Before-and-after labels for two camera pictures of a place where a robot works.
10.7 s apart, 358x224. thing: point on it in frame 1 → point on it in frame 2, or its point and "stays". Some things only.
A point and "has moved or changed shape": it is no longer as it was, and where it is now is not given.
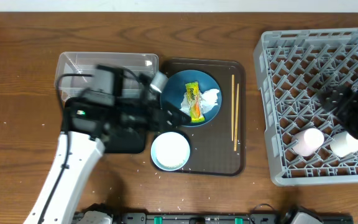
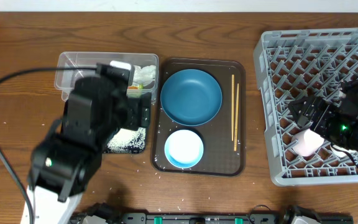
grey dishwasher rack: (309, 146) stays
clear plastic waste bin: (76, 72) stays
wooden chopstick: (232, 102) stays
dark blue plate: (176, 86) stays
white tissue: (207, 99) → (144, 76)
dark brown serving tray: (218, 147) stays
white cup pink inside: (306, 142) stays
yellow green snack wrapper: (194, 99) has moved or changed shape
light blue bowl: (170, 151) → (184, 149)
